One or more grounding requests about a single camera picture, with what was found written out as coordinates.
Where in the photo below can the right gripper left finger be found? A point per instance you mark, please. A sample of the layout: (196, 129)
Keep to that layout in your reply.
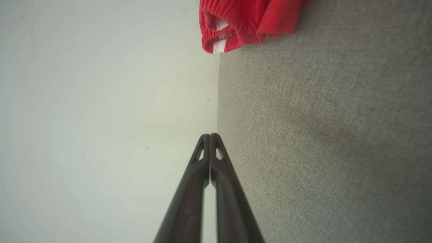
(185, 209)

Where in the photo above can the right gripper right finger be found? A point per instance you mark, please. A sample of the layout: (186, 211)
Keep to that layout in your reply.
(233, 209)

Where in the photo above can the red shorts white side stripes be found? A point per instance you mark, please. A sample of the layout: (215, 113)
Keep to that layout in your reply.
(249, 17)

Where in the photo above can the grey fabric sofa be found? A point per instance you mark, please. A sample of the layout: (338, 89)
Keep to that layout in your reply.
(320, 135)

